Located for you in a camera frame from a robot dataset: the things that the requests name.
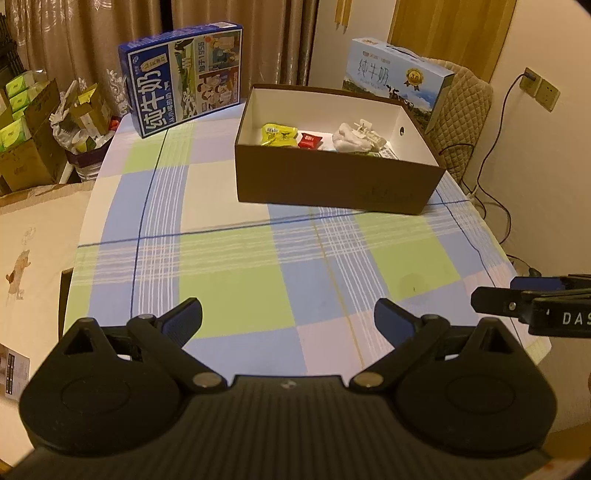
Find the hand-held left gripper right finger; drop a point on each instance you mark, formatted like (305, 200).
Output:
(392, 318)

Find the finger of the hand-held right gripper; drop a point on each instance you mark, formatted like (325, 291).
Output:
(498, 300)
(535, 284)

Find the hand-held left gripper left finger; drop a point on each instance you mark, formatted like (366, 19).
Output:
(184, 318)

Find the brown cardboard box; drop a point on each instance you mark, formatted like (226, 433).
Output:
(323, 180)

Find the white plastic item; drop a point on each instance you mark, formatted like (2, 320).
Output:
(346, 138)

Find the white hair clip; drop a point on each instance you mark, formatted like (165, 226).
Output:
(364, 127)

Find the red snack packet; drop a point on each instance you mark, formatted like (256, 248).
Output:
(309, 140)

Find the yellow snack packet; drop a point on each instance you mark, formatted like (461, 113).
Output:
(277, 134)

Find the cream printed bed sheet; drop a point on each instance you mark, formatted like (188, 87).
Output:
(37, 277)

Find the white leaflet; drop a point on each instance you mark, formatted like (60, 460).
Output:
(14, 369)

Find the cardboard box with tissues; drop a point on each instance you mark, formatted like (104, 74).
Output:
(37, 157)

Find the trash bin with waste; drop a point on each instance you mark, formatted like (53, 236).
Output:
(87, 110)

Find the light blue milk carton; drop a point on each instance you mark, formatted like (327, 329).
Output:
(383, 69)

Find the wooden door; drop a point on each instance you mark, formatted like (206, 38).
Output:
(452, 32)

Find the stack of green tissue packs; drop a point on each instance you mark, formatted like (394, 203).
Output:
(18, 92)

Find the brown plain curtain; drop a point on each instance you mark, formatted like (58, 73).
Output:
(258, 41)

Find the brown floral curtain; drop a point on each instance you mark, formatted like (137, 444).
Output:
(83, 41)

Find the wooden wall hanging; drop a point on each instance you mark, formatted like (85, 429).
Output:
(344, 14)

